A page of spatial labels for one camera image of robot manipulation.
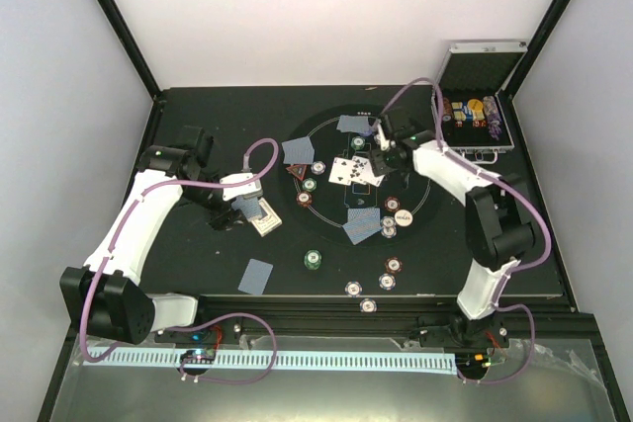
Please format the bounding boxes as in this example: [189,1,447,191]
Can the face-up white card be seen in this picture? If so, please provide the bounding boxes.
[350,155,384,187]
[328,157,354,186]

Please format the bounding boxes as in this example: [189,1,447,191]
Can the green poker chips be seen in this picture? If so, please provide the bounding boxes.
[350,136,365,150]
[303,178,317,192]

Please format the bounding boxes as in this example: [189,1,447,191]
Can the white playing card box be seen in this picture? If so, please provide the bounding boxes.
[251,198,283,237]

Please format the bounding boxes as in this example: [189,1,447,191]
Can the white dealer button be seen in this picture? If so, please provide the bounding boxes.
[394,210,413,227]

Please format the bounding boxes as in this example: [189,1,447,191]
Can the stray card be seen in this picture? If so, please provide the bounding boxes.
[237,259,273,295]

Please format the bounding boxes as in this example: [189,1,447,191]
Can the red triangular marker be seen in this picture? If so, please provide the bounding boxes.
[286,164,311,182]

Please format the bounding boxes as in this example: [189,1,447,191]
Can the green poker chip stack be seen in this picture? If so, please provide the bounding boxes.
[304,249,322,270]

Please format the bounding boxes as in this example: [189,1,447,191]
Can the brown poker chip stack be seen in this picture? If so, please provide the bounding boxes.
[385,257,403,274]

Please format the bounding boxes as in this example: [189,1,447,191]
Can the blue chip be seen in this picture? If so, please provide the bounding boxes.
[359,298,377,312]
[379,273,396,291]
[344,281,362,297]

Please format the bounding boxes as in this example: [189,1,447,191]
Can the blue playing card deck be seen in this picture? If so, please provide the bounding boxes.
[231,197,265,222]

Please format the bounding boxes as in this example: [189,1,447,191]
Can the cards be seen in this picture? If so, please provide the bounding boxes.
[347,208,381,227]

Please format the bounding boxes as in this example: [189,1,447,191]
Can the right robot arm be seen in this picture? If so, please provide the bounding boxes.
[370,108,536,346]

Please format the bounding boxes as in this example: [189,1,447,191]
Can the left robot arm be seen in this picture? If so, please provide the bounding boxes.
[59,127,279,351]

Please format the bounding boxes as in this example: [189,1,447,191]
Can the brown chips row in case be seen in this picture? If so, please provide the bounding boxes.
[442,98,454,122]

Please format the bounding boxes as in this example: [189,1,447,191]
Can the round black poker mat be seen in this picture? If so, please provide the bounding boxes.
[279,105,451,252]

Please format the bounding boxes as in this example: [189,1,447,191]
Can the aluminium poker case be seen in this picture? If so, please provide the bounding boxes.
[433,40,527,165]

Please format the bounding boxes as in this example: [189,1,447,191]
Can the yellow button in case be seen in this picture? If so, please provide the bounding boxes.
[467,99,484,115]

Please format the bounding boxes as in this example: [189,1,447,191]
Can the purple chips row in case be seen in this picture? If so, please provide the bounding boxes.
[483,96,502,140]

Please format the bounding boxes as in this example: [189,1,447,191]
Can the blue chip on rail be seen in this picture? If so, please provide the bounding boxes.
[359,298,377,312]

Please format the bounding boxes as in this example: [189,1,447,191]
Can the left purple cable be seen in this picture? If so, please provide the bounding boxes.
[78,138,281,385]

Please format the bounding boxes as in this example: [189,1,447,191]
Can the white slotted cable duct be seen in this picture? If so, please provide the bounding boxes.
[97,347,457,376]

